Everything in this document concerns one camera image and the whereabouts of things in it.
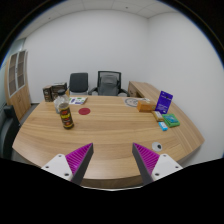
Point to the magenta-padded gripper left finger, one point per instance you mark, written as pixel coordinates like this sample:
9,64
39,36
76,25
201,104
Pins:
78,159

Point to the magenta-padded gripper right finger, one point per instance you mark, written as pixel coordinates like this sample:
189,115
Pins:
146,159

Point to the clear black-capped drink bottle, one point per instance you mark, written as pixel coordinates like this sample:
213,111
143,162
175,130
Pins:
66,116

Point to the small light blue box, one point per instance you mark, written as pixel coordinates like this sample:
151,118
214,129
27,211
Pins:
163,126

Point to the small yellow-brown packet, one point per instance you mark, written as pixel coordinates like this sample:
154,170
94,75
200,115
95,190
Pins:
157,116

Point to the green flat box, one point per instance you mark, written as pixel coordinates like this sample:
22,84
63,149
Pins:
171,120

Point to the flat round red coaster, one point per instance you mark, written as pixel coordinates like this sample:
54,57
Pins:
84,111

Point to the orange-brown small box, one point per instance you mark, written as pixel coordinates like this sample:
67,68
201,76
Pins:
145,106

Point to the white green purple leaflet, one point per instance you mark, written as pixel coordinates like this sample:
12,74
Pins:
78,100

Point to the round grey patterned disc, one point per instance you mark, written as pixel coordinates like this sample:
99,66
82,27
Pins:
131,102

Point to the purple upright card box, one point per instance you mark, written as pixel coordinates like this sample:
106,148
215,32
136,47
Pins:
163,102

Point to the dark brown labelled carton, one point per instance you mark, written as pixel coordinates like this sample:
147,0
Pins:
68,92

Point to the wooden side desk unit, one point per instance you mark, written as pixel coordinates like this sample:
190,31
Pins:
134,90

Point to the tall dark brown carton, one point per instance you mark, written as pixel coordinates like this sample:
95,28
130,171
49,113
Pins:
47,94

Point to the black leather armchair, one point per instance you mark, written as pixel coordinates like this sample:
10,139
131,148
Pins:
8,130

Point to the black office chair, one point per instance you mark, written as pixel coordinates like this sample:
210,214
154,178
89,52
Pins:
78,82

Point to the grey mesh office chair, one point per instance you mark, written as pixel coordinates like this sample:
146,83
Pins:
108,85

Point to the wooden glass-door cabinet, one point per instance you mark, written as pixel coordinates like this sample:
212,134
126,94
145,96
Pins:
17,85

